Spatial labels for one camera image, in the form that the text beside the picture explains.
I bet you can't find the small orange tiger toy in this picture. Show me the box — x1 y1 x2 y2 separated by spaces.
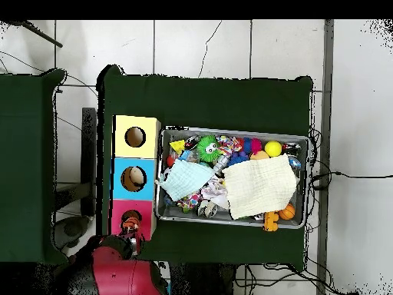
121 216 143 233

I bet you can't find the cream muslin cloth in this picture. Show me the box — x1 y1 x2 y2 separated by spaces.
221 153 299 221

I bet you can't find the wooden box with three holes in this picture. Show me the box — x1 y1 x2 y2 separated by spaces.
107 114 162 242

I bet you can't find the grey plastic base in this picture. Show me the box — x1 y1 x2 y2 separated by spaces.
53 214 91 250

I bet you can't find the light blue muslin cloth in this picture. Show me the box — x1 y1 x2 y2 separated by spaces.
157 158 216 203

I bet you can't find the yellow cheese wedge toy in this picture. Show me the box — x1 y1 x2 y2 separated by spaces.
169 139 187 154

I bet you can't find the black stand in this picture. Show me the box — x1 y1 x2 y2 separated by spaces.
81 107 97 216

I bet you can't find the green spiky toy with eyes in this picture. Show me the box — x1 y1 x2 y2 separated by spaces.
196 134 221 163

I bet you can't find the silver toy car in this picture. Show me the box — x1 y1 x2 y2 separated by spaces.
212 154 231 174

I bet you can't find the blue spiky ball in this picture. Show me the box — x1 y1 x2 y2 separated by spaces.
228 151 250 167

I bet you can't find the orange plastic toy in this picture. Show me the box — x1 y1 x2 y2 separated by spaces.
263 210 279 232

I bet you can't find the dark green side tablecloth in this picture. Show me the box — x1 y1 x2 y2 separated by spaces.
0 68 70 266

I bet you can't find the small orange basketball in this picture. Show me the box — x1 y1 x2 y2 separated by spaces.
278 203 296 221

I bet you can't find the yellow ball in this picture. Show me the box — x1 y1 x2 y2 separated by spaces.
264 140 282 158

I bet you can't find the dark thin rod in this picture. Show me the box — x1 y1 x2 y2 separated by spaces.
8 19 64 49

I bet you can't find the shallow wire mesh bin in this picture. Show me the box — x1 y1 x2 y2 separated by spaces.
154 124 310 230

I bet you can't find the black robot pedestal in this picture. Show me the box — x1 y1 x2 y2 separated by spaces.
170 262 236 295

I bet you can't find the multicolour rope toy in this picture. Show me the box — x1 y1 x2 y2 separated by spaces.
216 134 243 156

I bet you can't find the black floor cable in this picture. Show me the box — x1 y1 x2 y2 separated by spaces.
309 170 393 191

